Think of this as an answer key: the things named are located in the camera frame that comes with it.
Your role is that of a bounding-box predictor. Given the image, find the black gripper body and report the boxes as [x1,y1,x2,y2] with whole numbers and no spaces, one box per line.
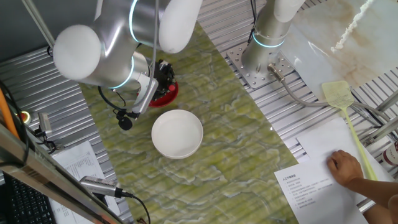
[153,67,172,96]

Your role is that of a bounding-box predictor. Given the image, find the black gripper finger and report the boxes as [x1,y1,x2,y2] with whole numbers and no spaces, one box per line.
[157,86,175,101]
[157,59,177,77]

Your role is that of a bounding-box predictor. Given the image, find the white ceramic bowl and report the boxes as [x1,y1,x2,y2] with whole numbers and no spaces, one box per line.
[151,109,205,160]

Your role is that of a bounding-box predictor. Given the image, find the person left forearm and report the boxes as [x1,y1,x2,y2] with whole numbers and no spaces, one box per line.
[362,203,398,224]

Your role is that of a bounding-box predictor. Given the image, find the person right forearm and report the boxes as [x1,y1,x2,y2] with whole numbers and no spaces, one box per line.
[345,176,398,213]

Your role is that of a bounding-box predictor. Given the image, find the red bowl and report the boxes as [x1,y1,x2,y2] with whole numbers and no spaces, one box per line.
[148,81,180,108]

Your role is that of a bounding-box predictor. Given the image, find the person right hand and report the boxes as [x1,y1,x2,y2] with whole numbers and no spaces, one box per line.
[326,149,364,188]

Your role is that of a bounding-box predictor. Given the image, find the green marble pattern mat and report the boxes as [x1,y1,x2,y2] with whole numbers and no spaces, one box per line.
[79,21,301,224]

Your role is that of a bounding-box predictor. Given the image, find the printed table paper sheet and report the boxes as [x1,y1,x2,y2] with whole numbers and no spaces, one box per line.
[49,140,121,224]

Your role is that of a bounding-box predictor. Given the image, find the thin metal pole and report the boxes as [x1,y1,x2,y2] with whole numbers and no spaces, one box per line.
[21,0,57,58]

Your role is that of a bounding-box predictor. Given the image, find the red yellow emergency stop button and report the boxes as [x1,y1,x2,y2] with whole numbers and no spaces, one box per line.
[16,110,32,126]

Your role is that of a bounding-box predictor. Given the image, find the orange tube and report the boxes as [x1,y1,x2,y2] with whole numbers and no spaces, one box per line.
[0,88,20,140]

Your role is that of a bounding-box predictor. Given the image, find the blank white paper sheet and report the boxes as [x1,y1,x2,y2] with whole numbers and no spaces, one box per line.
[296,116,395,205]

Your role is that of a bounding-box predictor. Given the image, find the yellow fly swatter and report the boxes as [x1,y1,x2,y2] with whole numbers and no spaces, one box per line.
[321,80,379,181]

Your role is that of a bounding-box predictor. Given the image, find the black keyboard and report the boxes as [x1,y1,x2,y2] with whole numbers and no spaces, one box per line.
[2,172,57,224]

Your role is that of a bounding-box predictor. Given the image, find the paper sheet with text list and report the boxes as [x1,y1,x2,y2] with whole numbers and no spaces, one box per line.
[273,155,369,224]

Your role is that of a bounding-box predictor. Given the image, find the white beige marble board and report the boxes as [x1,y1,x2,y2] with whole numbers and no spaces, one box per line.
[281,0,398,102]

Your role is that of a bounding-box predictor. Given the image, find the aluminium profile bar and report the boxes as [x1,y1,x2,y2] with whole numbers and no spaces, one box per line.
[356,197,377,214]
[374,89,398,113]
[360,115,398,147]

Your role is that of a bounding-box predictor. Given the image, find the red white can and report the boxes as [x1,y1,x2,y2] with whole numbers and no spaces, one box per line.
[381,141,398,171]

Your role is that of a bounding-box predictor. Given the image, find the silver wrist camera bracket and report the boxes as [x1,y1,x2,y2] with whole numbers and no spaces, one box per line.
[131,73,159,115]

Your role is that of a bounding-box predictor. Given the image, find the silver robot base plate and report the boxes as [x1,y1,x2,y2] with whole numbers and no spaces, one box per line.
[226,42,295,90]

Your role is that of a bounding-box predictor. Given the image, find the black camera cable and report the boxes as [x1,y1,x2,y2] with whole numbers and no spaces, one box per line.
[119,190,152,224]

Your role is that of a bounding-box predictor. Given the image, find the grey robot conduit cable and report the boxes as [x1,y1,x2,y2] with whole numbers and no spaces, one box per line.
[267,63,391,124]

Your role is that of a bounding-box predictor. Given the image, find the silver depth camera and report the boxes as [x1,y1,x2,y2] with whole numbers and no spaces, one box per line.
[79,175,124,199]

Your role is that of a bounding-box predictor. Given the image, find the small silver camera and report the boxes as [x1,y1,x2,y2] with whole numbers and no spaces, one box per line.
[37,111,53,135]

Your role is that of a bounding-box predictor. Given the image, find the silver camera clamp stand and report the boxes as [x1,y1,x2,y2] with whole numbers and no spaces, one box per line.
[32,126,59,154]

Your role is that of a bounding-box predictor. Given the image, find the large aluminium frame beam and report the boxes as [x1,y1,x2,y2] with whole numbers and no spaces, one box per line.
[0,123,125,224]

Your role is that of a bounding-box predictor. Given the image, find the black loose cables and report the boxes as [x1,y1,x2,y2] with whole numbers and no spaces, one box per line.
[0,80,31,167]

